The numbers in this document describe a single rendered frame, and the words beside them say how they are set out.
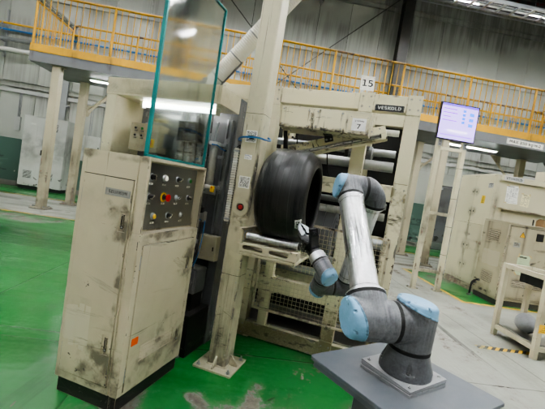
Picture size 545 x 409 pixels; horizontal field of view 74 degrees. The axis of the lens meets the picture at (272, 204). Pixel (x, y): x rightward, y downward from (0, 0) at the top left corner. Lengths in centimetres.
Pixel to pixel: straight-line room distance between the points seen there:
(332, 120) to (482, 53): 1200
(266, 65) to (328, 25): 1027
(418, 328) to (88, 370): 157
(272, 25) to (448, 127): 415
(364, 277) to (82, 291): 139
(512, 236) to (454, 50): 853
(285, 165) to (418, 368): 120
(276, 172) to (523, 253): 504
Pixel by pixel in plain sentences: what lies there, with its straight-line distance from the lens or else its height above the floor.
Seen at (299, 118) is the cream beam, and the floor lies 170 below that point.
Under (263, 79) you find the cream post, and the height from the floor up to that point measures 186.
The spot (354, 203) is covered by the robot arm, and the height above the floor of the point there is 121.
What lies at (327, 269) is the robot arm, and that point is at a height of 86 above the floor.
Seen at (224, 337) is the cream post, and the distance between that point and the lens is 250.
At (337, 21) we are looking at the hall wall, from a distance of 1273.
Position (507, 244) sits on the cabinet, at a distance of 637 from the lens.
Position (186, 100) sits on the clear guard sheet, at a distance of 206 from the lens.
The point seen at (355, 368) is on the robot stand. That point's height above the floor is 60.
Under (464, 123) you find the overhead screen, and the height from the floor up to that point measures 260.
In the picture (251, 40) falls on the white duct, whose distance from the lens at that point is 283.
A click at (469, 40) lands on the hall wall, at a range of 1414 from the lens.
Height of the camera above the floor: 123
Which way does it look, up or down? 3 degrees down
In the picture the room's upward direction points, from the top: 9 degrees clockwise
